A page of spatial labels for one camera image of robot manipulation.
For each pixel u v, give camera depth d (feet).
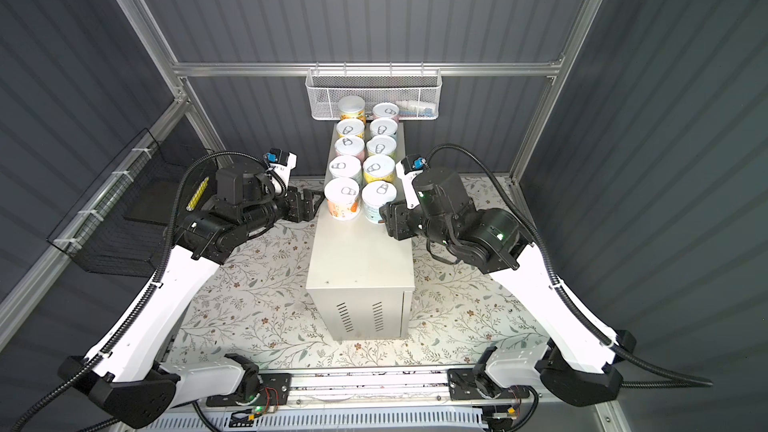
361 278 1.84
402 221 1.69
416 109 2.98
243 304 2.91
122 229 2.32
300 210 1.93
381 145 2.37
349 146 2.38
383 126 2.52
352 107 2.60
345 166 2.23
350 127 2.53
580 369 1.27
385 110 2.67
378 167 2.23
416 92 2.71
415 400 2.41
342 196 2.05
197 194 2.58
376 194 2.05
